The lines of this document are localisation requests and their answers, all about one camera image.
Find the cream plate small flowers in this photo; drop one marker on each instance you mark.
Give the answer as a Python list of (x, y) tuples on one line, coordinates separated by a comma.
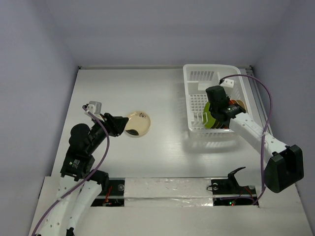
[(242, 104)]

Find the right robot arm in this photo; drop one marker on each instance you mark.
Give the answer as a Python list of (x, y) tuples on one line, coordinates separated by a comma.
[(178, 145)]

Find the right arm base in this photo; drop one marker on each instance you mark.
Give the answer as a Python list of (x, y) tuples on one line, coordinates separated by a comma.
[(227, 191)]

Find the white foam front panel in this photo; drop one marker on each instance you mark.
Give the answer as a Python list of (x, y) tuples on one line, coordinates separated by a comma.
[(167, 192)]

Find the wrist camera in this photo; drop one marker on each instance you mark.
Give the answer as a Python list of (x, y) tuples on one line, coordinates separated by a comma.
[(226, 83), (93, 107)]

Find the black gold patterned plate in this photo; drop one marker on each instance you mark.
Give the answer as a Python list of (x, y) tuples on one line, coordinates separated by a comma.
[(219, 125)]

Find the white plastic dish rack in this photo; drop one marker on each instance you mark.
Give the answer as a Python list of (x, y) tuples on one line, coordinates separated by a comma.
[(197, 78)]

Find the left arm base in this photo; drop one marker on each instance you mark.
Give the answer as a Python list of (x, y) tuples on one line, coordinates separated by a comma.
[(113, 195)]

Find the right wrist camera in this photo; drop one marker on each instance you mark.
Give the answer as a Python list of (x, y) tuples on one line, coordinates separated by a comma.
[(226, 83)]

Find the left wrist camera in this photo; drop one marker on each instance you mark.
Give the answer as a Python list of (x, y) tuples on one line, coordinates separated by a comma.
[(93, 107)]

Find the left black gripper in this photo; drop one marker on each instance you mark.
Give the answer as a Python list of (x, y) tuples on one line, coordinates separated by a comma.
[(117, 123)]

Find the cream plate black flower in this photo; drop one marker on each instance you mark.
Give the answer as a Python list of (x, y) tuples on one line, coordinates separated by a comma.
[(138, 124)]

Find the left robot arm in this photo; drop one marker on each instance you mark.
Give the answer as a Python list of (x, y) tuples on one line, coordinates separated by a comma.
[(80, 182)]

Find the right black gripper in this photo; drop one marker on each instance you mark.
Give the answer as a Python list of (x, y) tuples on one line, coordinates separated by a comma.
[(219, 114)]

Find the lime green plate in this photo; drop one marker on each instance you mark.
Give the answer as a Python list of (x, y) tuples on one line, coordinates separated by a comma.
[(209, 122)]

